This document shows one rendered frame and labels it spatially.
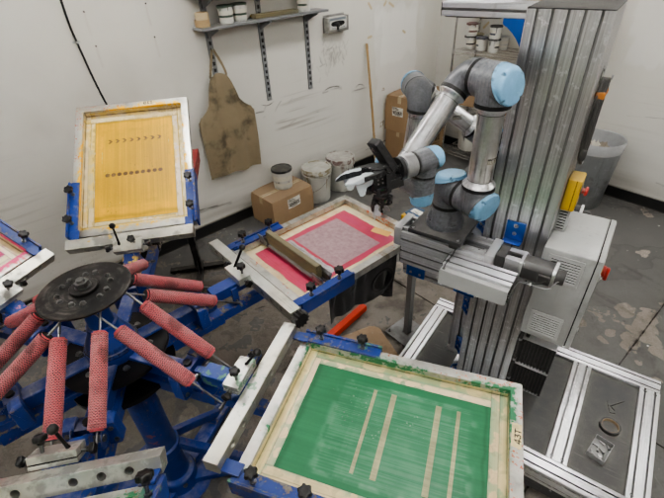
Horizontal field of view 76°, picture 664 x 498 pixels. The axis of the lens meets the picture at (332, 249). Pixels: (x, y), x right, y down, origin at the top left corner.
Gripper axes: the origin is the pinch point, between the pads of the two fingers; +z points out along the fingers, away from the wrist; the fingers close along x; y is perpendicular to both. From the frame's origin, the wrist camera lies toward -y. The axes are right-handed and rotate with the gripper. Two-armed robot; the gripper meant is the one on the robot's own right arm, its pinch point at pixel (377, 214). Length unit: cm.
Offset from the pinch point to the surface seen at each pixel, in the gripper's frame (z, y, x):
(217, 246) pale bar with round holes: -6, -28, -83
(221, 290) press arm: -6, 3, -98
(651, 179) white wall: 70, 58, 309
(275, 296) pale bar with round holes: -6, 22, -84
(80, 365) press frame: -4, 1, -155
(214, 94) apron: -27, -195, 10
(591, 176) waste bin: 61, 22, 259
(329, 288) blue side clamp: -3, 30, -61
